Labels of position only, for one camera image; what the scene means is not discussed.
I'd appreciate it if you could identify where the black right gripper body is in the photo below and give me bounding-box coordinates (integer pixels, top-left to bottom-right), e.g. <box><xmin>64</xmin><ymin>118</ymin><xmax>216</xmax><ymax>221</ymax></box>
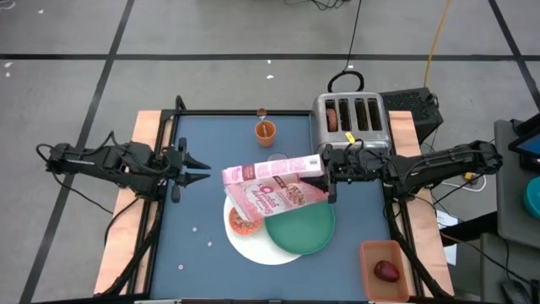
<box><xmin>322</xmin><ymin>141</ymin><xmax>383</xmax><ymax>204</ymax></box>

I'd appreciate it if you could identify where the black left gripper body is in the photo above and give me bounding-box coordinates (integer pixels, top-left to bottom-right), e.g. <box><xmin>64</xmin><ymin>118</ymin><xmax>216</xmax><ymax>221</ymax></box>
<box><xmin>162</xmin><ymin>137</ymin><xmax>189</xmax><ymax>204</ymax></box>

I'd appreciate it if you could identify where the brown bagel half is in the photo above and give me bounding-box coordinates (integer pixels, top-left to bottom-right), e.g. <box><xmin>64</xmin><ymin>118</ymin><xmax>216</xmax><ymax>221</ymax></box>
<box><xmin>325</xmin><ymin>107</ymin><xmax>339</xmax><ymax>133</ymax></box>

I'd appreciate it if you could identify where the pink strawberry cereal box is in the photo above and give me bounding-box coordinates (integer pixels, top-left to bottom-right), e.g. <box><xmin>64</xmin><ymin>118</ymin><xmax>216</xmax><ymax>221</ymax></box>
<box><xmin>221</xmin><ymin>154</ymin><xmax>330</xmax><ymax>224</ymax></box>

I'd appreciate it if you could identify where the dark red fruit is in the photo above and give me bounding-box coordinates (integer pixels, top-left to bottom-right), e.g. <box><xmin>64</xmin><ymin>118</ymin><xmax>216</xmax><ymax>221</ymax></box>
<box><xmin>373</xmin><ymin>259</ymin><xmax>402</xmax><ymax>284</ymax></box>

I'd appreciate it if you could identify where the teal round plate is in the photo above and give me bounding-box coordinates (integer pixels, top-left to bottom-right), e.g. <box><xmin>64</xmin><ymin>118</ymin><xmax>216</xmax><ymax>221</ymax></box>
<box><xmin>264</xmin><ymin>201</ymin><xmax>337</xmax><ymax>256</ymax></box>

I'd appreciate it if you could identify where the orange plastic cup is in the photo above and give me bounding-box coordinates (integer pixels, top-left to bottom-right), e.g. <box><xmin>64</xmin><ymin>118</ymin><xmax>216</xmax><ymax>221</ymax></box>
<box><xmin>254</xmin><ymin>120</ymin><xmax>278</xmax><ymax>149</ymax></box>

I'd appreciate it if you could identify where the silver four-slot toaster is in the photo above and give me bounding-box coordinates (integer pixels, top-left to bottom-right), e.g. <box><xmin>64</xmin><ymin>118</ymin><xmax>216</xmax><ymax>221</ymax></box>
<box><xmin>310</xmin><ymin>91</ymin><xmax>393</xmax><ymax>156</ymax></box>

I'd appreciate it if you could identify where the black electronics box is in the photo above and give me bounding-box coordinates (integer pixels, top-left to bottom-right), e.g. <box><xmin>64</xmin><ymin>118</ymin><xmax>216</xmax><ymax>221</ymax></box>
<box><xmin>378</xmin><ymin>87</ymin><xmax>445</xmax><ymax>145</ymax></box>

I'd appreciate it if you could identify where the silver metal spoon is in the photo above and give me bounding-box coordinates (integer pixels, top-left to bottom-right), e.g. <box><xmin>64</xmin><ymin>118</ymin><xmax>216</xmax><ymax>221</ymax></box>
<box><xmin>256</xmin><ymin>107</ymin><xmax>268</xmax><ymax>138</ymax></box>

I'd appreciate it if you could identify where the wooden side board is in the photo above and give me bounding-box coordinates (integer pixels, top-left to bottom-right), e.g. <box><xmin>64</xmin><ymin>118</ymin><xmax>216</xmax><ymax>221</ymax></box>
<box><xmin>387</xmin><ymin>110</ymin><xmax>456</xmax><ymax>296</ymax></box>
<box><xmin>93</xmin><ymin>110</ymin><xmax>164</xmax><ymax>296</ymax></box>

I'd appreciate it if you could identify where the white round woven placemat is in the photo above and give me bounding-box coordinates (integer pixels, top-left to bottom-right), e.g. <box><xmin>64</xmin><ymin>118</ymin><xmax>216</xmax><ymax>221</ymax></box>
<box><xmin>223</xmin><ymin>196</ymin><xmax>303</xmax><ymax>267</ymax></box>

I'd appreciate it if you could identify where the orange plastic bin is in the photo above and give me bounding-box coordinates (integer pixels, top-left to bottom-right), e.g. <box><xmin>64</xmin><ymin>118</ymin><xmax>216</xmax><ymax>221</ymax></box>
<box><xmin>359</xmin><ymin>239</ymin><xmax>411</xmax><ymax>303</ymax></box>

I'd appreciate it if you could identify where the white paper sheet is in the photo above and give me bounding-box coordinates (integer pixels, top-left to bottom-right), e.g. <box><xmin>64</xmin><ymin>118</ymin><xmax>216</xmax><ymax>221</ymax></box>
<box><xmin>434</xmin><ymin>209</ymin><xmax>459</xmax><ymax>231</ymax></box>

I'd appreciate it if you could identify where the grey desk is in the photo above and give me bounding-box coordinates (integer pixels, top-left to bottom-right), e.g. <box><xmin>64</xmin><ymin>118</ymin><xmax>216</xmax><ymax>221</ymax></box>
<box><xmin>493</xmin><ymin>119</ymin><xmax>540</xmax><ymax>250</ymax></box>

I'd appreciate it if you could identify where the black tablet screen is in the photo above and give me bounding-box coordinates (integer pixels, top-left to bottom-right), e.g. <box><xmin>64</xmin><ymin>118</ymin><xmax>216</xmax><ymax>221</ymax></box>
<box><xmin>507</xmin><ymin>125</ymin><xmax>540</xmax><ymax>158</ymax></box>

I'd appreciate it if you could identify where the teal mixing bowl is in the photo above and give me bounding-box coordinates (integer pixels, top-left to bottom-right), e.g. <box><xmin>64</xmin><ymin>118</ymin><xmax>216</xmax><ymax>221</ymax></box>
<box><xmin>522</xmin><ymin>176</ymin><xmax>540</xmax><ymax>220</ymax></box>

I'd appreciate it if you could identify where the black power cable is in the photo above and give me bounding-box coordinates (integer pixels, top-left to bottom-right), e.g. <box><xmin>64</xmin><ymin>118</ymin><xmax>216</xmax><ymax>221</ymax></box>
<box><xmin>327</xmin><ymin>0</ymin><xmax>366</xmax><ymax>94</ymax></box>

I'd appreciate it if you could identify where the white cable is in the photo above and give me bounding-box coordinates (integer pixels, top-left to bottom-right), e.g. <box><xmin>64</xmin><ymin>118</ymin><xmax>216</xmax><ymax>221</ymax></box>
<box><xmin>438</xmin><ymin>172</ymin><xmax>489</xmax><ymax>193</ymax></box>

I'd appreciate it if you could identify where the yellow cable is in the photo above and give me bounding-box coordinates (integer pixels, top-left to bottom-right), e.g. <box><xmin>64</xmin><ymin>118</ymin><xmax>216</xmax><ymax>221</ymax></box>
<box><xmin>423</xmin><ymin>0</ymin><xmax>453</xmax><ymax>89</ymax></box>

